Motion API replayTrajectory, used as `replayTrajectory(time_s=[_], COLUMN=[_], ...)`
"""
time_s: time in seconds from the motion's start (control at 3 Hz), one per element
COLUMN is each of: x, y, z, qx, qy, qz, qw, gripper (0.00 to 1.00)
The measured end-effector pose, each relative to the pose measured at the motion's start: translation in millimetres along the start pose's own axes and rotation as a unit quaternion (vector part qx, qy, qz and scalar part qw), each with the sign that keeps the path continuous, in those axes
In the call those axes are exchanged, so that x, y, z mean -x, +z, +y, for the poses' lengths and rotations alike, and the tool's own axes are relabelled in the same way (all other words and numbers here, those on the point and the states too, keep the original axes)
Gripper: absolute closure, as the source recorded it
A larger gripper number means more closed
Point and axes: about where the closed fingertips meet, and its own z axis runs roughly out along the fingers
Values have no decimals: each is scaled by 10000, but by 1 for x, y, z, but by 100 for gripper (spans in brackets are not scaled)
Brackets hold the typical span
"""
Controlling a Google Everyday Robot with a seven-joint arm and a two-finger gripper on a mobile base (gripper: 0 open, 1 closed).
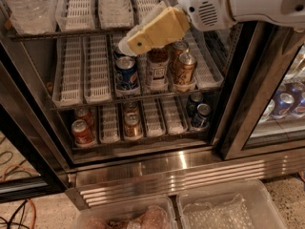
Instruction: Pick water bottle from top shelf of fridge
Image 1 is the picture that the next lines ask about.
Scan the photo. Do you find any blue pepsi can front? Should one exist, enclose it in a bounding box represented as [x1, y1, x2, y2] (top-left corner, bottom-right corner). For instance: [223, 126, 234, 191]
[114, 56, 138, 91]

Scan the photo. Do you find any blue pepsi can behind glass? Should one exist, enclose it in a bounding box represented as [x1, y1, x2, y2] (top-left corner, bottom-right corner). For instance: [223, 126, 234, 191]
[272, 93, 295, 119]

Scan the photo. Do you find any orange-gold can middle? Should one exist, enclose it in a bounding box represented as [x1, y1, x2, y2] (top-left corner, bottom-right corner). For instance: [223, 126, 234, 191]
[169, 39, 191, 72]

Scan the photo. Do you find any closed right fridge door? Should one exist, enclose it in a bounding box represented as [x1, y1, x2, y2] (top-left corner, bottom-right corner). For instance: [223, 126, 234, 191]
[222, 27, 304, 159]

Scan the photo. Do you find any open fridge glass door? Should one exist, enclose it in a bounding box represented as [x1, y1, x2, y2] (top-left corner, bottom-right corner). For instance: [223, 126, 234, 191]
[0, 41, 68, 203]

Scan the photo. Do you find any clear bin with bubble wrap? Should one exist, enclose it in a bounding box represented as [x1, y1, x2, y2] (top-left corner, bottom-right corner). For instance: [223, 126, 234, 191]
[176, 179, 288, 229]

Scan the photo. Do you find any dark blue can front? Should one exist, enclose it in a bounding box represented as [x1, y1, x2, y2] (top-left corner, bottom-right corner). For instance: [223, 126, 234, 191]
[192, 103, 212, 128]

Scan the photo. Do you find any bronze can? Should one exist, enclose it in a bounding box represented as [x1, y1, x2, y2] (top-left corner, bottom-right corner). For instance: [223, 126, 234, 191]
[123, 101, 139, 114]
[124, 113, 142, 138]

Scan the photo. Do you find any orange-gold can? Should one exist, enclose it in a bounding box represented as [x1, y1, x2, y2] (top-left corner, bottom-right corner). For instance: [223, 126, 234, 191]
[169, 39, 191, 72]
[174, 52, 197, 85]

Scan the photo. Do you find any red can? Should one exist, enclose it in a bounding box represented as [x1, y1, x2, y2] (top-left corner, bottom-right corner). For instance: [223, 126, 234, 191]
[74, 107, 94, 128]
[71, 119, 94, 145]

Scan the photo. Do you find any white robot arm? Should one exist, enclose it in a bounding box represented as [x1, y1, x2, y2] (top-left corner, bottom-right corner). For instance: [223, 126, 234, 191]
[118, 0, 305, 56]

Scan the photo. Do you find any wire shelf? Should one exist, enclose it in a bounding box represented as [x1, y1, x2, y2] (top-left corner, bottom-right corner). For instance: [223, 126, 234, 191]
[52, 85, 218, 109]
[8, 28, 130, 41]

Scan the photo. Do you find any red can rear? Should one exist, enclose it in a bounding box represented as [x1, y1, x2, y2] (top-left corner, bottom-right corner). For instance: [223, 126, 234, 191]
[74, 107, 94, 128]

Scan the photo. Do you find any bronze can front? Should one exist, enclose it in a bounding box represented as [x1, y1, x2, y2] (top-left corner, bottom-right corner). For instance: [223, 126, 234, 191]
[124, 113, 142, 138]

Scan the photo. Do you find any dark blue can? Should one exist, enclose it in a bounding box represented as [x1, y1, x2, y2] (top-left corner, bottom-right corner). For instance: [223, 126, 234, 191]
[192, 103, 212, 128]
[186, 93, 204, 116]

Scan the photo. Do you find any orange-gold can front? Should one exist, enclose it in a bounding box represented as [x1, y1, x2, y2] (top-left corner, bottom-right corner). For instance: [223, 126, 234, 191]
[174, 52, 197, 85]

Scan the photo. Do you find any top wire shelf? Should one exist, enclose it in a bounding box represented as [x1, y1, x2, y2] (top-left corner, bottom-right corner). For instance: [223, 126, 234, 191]
[8, 28, 130, 41]

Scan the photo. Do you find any orange cable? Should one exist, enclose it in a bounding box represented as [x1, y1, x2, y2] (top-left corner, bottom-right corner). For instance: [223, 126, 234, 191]
[26, 198, 37, 229]

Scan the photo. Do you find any blue pepsi can rear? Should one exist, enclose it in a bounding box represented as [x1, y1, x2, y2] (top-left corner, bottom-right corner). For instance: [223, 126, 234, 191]
[113, 47, 125, 60]

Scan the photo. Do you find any clear bin with pink bags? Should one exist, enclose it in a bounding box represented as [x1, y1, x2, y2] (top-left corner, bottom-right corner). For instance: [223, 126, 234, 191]
[71, 196, 177, 229]

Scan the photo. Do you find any black cable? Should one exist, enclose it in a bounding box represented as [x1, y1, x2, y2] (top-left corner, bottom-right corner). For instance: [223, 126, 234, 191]
[0, 199, 31, 229]

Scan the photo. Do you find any bronze can rear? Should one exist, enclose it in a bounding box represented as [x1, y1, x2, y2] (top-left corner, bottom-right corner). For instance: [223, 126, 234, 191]
[123, 101, 139, 114]

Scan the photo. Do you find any red can front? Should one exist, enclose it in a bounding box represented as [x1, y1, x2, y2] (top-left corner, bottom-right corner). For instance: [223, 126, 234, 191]
[71, 119, 94, 145]

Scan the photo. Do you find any dark blue can rear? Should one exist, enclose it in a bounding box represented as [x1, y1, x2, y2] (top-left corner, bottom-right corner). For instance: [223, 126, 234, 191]
[186, 93, 204, 116]

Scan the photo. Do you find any stainless fridge base grille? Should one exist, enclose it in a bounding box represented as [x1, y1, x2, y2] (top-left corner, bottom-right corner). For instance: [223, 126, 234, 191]
[66, 148, 305, 210]

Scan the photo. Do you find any clear water bottle left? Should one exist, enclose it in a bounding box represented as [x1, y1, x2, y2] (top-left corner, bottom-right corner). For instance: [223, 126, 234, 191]
[5, 0, 58, 34]

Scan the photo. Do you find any middle wire shelf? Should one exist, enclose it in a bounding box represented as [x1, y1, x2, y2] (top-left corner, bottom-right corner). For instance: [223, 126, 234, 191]
[52, 85, 218, 109]

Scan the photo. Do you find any brown tea bottle white cap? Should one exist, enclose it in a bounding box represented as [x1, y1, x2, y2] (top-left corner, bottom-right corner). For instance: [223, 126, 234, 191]
[146, 48, 169, 88]

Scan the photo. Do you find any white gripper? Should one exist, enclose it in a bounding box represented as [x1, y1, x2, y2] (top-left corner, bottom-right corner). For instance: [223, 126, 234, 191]
[118, 0, 236, 56]

